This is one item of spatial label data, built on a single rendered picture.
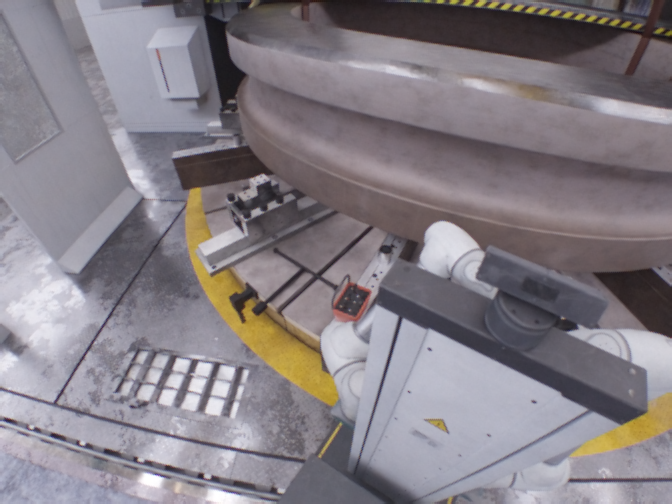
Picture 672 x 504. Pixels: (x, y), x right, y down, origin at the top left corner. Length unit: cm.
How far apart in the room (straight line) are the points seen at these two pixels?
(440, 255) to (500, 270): 75
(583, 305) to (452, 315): 14
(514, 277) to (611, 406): 19
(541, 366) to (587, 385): 5
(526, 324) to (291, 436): 192
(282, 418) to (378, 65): 203
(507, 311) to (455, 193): 143
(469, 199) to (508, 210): 21
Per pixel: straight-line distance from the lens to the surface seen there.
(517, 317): 38
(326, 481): 127
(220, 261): 254
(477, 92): 146
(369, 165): 188
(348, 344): 127
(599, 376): 46
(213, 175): 347
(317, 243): 260
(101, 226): 399
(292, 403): 224
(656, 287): 291
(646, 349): 90
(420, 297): 42
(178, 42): 494
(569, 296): 38
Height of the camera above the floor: 211
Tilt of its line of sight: 45 degrees down
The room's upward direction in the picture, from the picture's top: straight up
